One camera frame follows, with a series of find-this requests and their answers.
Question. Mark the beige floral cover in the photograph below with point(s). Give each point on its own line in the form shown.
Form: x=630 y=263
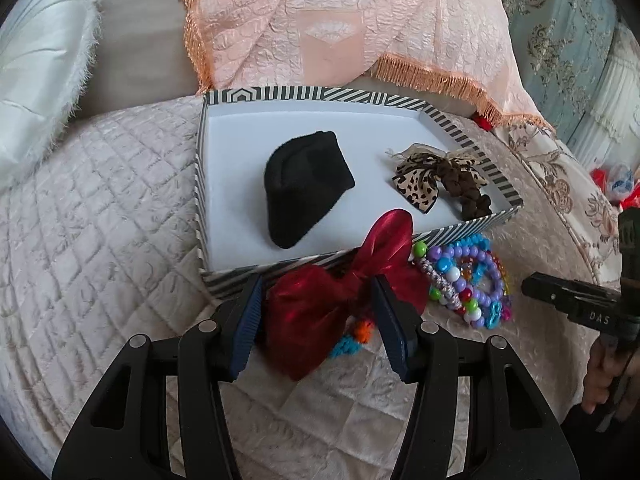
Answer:
x=560 y=190

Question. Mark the black white striped box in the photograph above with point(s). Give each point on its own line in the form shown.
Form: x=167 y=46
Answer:
x=240 y=160

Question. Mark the red white plastic bag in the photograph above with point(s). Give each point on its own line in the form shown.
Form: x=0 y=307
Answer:
x=617 y=182

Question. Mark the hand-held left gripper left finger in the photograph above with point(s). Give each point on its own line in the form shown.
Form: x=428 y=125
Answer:
x=246 y=327

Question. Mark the white round satin pillow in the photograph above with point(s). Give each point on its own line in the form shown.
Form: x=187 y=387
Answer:
x=45 y=60

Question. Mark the pink fringed blanket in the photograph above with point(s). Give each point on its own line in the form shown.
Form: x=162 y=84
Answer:
x=325 y=35

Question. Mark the red satin bow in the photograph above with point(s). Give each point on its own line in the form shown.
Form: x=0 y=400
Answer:
x=305 y=320

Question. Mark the person's right hand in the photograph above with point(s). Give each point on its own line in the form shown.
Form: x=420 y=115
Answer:
x=600 y=377

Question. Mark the blue floral sofa cover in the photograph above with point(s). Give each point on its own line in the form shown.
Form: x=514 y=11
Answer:
x=560 y=20

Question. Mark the small red item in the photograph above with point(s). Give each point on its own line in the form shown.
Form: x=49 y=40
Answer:
x=483 y=121

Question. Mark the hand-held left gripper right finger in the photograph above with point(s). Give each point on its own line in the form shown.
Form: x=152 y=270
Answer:
x=393 y=330

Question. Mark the black velvet cloth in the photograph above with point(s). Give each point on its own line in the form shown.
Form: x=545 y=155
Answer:
x=305 y=185

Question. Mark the plain beige cushion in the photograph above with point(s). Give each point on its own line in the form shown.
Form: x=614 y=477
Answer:
x=145 y=35

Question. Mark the beige quilted bedspread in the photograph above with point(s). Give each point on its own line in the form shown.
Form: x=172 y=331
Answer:
x=100 y=210

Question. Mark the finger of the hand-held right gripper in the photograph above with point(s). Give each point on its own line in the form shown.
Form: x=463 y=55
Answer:
x=595 y=317
x=560 y=286

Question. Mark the brown scrunchie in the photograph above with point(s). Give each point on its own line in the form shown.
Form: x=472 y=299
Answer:
x=457 y=185

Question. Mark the leopard print bow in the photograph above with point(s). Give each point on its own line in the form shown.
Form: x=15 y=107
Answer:
x=415 y=180

